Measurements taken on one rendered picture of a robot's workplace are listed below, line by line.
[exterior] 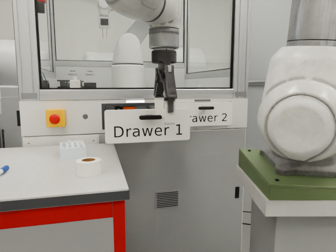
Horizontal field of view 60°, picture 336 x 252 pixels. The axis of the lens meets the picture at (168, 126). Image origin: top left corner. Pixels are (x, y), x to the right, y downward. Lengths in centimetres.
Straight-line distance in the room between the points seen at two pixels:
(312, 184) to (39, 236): 64
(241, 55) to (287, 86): 95
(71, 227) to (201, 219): 87
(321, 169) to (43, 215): 66
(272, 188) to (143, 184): 80
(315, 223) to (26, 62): 113
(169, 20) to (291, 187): 53
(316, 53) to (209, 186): 104
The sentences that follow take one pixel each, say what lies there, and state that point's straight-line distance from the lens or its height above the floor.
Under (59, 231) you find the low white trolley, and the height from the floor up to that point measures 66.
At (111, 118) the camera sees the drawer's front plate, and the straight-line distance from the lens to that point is 96.
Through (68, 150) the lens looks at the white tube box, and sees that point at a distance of 104.
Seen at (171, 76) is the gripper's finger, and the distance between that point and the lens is 82.
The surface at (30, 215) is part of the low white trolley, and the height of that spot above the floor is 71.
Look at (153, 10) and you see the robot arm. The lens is 79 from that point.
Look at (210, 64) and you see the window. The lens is 141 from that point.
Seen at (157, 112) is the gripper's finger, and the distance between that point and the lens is 96.
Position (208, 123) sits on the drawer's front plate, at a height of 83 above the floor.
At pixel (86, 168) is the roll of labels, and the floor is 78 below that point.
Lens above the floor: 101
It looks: 8 degrees down
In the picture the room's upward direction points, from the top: straight up
